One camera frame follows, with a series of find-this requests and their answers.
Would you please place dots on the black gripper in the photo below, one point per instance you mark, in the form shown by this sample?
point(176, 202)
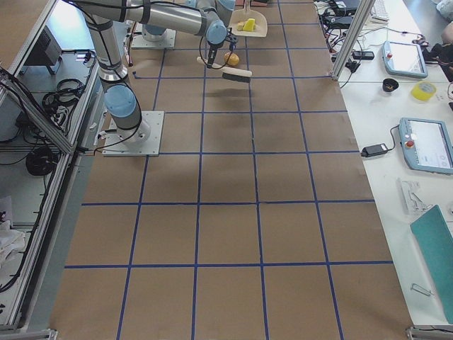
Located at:
point(212, 50)

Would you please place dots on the orange yellow potato toy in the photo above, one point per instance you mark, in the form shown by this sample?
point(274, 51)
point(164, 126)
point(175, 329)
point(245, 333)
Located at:
point(231, 59)

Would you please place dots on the beige hand brush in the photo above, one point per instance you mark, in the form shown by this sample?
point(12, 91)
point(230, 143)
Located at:
point(228, 73)

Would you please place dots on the yellow green sponge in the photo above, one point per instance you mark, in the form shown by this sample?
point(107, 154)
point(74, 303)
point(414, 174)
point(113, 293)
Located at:
point(250, 24)

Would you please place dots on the beige dustpan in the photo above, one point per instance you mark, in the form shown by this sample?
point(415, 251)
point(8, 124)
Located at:
point(241, 15)

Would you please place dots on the black remote device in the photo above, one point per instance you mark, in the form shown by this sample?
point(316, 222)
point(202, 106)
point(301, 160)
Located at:
point(362, 55)

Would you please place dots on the black electronics box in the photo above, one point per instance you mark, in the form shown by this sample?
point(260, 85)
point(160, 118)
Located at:
point(46, 52)

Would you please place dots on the white keyboard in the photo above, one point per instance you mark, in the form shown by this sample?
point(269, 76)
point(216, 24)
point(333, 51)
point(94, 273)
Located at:
point(378, 12)

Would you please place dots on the black power adapter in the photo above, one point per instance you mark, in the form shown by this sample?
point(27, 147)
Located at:
point(374, 150)

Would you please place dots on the far teach pendant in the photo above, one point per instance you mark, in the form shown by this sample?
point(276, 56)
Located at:
point(404, 59)

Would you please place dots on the teach pendant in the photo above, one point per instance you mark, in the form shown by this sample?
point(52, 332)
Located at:
point(404, 59)
point(426, 145)

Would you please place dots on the yellow tape roll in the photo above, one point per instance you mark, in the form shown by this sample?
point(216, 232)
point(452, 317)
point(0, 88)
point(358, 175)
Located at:
point(423, 90)

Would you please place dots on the near teach pendant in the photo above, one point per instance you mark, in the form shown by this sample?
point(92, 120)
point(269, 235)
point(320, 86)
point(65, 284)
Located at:
point(426, 145)

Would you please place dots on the clear plastic packet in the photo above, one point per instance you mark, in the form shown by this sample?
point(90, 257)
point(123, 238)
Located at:
point(412, 202)

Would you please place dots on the teal folder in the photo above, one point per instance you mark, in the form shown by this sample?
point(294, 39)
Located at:
point(435, 242)

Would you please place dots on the metal allen key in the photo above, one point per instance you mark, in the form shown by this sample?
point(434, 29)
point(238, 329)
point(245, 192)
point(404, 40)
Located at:
point(419, 289)

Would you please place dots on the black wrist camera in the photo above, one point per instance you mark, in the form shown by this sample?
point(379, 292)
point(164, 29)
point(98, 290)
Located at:
point(232, 40)

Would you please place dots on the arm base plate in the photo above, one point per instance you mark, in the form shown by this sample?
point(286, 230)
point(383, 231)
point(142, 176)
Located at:
point(146, 141)
point(139, 43)

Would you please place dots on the aluminium frame post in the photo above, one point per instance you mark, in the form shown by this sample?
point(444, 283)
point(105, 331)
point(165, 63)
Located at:
point(355, 28)

